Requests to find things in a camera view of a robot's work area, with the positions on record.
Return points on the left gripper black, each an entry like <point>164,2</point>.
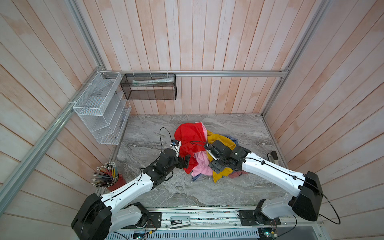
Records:
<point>180,164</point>

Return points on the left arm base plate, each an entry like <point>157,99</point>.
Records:
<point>149,220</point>

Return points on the maroon cloth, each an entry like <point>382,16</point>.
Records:
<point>237,174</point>

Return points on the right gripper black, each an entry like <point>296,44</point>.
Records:
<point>215,167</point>

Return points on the white wire shelf rack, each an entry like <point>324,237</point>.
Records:
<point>103,108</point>

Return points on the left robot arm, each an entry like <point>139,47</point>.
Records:
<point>99,216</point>

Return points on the pink cloth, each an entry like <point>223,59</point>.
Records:
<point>202,157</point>

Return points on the red pencil cup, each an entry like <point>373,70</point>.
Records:
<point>108,177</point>

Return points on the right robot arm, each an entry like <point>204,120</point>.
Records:
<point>303,196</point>

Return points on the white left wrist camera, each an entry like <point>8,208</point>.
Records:
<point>176,146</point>

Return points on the yellow cloth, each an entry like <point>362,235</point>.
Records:
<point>211,138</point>

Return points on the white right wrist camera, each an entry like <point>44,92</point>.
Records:
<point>212,151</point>

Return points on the blue checkered cloth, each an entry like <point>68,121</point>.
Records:
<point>210,158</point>

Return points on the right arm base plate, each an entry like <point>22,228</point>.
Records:
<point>254,218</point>

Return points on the red cloth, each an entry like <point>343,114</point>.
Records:
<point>190,137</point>

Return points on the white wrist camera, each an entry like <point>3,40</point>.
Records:
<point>176,146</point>
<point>212,151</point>

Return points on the black mesh basket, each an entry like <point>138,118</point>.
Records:
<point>149,87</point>

